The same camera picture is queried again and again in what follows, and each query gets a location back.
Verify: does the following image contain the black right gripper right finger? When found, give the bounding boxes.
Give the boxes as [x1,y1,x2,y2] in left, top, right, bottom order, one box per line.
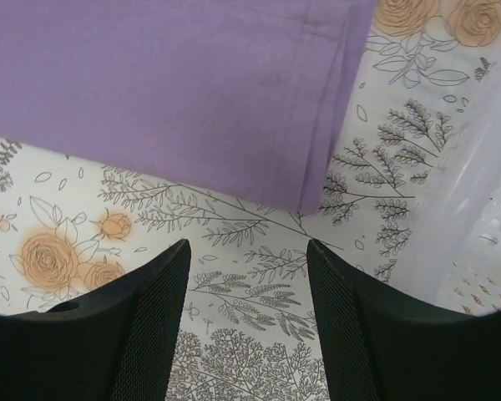
[306,240,501,400]

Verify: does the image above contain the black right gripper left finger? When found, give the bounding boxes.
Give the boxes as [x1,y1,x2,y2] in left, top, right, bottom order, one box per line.
[0,240,191,400]

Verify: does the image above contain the white plastic laundry basket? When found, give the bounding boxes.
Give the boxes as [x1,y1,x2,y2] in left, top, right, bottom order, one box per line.
[389,57,501,315]

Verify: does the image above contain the purple t shirt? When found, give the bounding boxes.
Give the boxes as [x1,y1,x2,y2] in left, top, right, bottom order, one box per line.
[0,1,375,213]

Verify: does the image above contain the floral tablecloth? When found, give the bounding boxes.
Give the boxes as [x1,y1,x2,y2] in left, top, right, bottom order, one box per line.
[0,1,501,400]

